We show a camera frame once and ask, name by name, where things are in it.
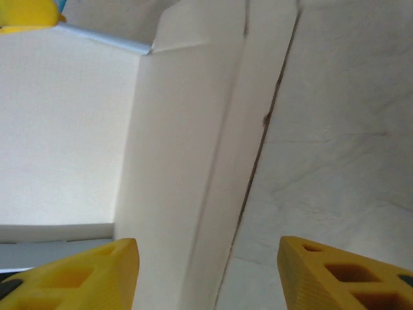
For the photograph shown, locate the white paper box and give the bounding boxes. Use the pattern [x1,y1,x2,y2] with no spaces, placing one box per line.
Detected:
[0,0,303,310]

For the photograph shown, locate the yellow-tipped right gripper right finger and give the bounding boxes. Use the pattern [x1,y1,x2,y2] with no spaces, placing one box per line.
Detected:
[277,235,413,310]

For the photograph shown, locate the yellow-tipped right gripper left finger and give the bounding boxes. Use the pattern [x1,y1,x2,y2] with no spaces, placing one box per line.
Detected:
[0,238,140,310]

